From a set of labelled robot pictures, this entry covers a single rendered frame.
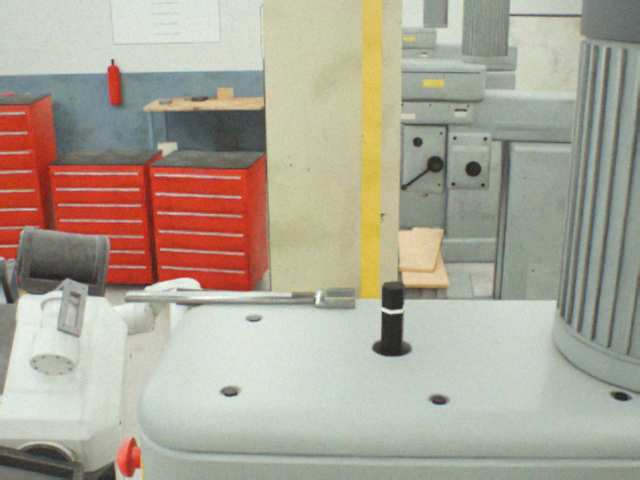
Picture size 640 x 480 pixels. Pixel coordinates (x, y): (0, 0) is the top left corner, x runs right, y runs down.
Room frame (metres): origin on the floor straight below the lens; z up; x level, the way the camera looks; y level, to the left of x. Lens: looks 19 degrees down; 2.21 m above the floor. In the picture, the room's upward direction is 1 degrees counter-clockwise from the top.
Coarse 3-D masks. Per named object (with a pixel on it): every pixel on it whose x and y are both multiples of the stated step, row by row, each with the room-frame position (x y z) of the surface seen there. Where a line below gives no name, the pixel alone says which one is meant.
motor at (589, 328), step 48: (624, 0) 0.57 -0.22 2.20; (624, 48) 0.57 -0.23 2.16; (576, 96) 0.63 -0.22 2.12; (624, 96) 0.56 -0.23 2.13; (576, 144) 0.62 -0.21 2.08; (624, 144) 0.56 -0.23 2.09; (576, 192) 0.61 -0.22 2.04; (624, 192) 0.55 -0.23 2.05; (576, 240) 0.60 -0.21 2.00; (624, 240) 0.55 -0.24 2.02; (576, 288) 0.60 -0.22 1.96; (624, 288) 0.55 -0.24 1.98; (576, 336) 0.59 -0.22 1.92; (624, 336) 0.54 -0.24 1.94; (624, 384) 0.54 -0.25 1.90
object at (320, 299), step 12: (336, 288) 0.75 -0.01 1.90; (348, 288) 0.75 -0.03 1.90; (132, 300) 0.73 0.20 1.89; (144, 300) 0.73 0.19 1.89; (156, 300) 0.73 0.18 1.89; (168, 300) 0.73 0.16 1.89; (180, 300) 0.73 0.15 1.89; (192, 300) 0.73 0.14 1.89; (204, 300) 0.73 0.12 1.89; (216, 300) 0.73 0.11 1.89; (228, 300) 0.73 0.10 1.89; (240, 300) 0.73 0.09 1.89; (252, 300) 0.73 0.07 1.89; (264, 300) 0.73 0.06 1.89; (276, 300) 0.72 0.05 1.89; (288, 300) 0.72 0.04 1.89; (300, 300) 0.72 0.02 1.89; (312, 300) 0.72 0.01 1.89; (324, 300) 0.72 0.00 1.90; (336, 300) 0.72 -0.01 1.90; (348, 300) 0.72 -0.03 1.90
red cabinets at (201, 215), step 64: (0, 128) 5.33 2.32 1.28; (0, 192) 5.32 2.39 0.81; (64, 192) 5.34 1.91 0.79; (128, 192) 5.29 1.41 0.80; (192, 192) 5.19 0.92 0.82; (256, 192) 5.35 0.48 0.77; (0, 256) 5.32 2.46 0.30; (128, 256) 5.30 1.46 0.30; (192, 256) 5.19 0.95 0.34; (256, 256) 5.29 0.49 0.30
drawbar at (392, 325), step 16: (384, 288) 0.62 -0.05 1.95; (400, 288) 0.62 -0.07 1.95; (384, 304) 0.62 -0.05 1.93; (400, 304) 0.62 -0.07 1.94; (384, 320) 0.62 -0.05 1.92; (400, 320) 0.62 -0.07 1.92; (384, 336) 0.62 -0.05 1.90; (400, 336) 0.62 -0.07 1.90; (384, 352) 0.62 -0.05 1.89; (400, 352) 0.62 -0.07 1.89
